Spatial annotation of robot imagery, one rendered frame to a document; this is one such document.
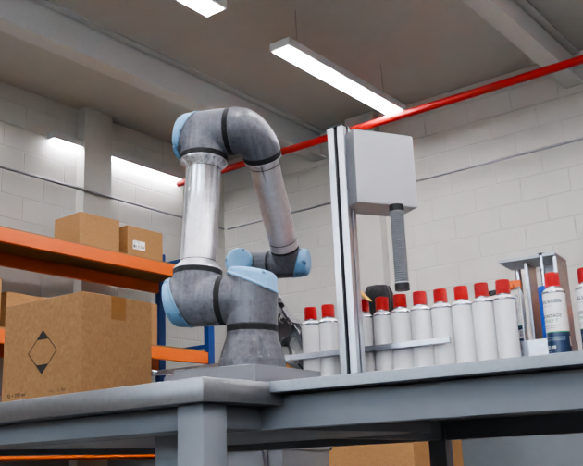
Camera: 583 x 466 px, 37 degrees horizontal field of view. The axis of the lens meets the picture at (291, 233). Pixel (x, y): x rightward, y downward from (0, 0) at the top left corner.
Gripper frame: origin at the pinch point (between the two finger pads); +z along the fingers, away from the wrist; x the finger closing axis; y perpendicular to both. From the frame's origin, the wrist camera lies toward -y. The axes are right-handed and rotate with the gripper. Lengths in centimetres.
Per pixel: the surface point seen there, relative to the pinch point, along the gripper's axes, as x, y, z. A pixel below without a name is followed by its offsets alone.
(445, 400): -46, -60, 45
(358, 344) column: -22.1, -14.8, 10.7
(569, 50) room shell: -130, 441, -243
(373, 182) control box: -47, -14, -20
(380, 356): -20.9, -2.2, 11.9
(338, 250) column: -30.7, -16.3, -10.8
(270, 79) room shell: 56, 354, -351
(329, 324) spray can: -13.8, -2.3, -3.0
